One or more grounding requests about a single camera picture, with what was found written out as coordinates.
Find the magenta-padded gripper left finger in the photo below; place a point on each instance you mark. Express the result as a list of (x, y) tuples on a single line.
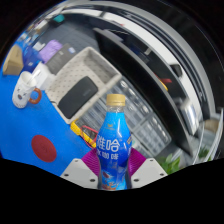
[(80, 171)]

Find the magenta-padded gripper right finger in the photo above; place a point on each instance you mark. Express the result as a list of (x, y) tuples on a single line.
[(148, 171)]

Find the blue drink bottle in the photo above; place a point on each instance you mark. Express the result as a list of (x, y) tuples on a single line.
[(113, 146)]

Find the green potted plant, white pot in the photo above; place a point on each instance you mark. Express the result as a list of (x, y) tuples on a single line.
[(170, 164)]

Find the yellow multimeter with red leads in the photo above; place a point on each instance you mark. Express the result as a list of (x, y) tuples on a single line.
[(83, 131)]

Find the flat round red coaster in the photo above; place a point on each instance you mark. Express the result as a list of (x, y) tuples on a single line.
[(44, 148)]

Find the white metal shelf unit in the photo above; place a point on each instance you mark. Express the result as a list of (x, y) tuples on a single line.
[(218, 133)]

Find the black workbench shelf unit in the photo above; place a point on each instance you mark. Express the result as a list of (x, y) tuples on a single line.
[(143, 73)]

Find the white box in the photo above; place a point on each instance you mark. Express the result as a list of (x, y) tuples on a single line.
[(45, 75)]

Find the white perforated tray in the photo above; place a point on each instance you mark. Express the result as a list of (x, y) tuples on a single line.
[(86, 65)]

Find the dark grey upright box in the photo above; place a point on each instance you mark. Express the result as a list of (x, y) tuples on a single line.
[(62, 59)]

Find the blue box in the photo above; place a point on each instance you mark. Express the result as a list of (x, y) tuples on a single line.
[(30, 55)]

